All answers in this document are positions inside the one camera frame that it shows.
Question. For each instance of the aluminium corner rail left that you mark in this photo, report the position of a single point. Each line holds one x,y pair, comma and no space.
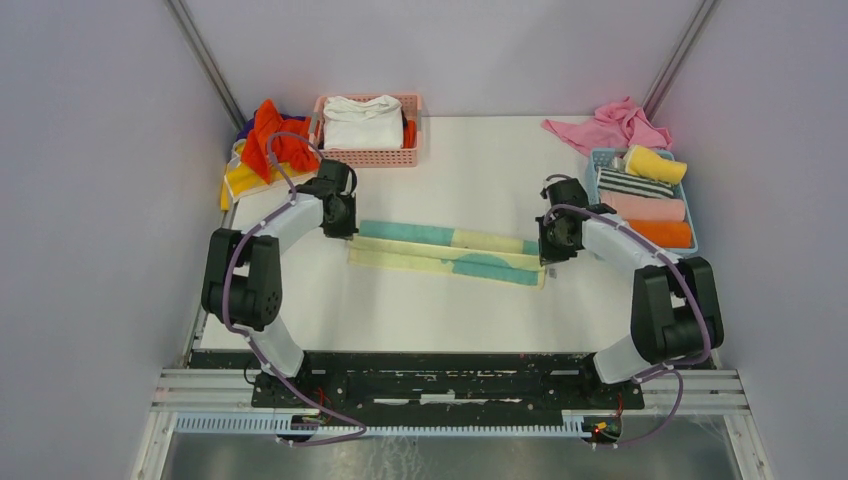
188,28

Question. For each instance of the blue perforated basket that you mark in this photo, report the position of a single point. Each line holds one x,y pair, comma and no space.
613,158

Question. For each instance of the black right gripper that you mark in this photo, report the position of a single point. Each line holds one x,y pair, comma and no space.
548,254

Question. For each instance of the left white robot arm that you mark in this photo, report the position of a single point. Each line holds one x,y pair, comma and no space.
242,283

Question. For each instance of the white folded cloth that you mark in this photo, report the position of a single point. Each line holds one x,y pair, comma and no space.
372,124

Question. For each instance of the aluminium corner rail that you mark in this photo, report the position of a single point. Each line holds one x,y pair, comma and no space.
188,28
693,29

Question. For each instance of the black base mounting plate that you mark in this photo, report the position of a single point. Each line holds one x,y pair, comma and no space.
454,390

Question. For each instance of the purple cloth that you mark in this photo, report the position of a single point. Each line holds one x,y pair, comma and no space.
246,127

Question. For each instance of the orange red towel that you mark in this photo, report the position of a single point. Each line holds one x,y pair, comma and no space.
284,136

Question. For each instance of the rolled orange towel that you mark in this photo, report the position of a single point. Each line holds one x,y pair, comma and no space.
666,234

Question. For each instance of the rolled yellow towel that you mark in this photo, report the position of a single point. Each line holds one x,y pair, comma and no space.
644,162

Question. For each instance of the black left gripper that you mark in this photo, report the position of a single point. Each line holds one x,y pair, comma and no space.
345,231

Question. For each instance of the pink crumpled towel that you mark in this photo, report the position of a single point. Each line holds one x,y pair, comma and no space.
618,124

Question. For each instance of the pink perforated basket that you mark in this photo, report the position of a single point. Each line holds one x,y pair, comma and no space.
412,109

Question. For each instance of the orange cloth in pink basket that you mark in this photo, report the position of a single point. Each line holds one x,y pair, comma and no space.
409,134

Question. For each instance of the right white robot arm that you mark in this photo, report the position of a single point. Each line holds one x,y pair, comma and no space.
675,317

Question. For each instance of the rolled pink towel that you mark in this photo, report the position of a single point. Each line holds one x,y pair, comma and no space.
632,207

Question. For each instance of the yellow green teal towel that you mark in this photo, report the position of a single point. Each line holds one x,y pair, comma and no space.
447,251

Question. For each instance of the aluminium corner rail right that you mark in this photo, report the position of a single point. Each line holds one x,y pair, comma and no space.
693,29

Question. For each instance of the rolled striped towel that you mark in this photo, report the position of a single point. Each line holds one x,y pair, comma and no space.
620,182

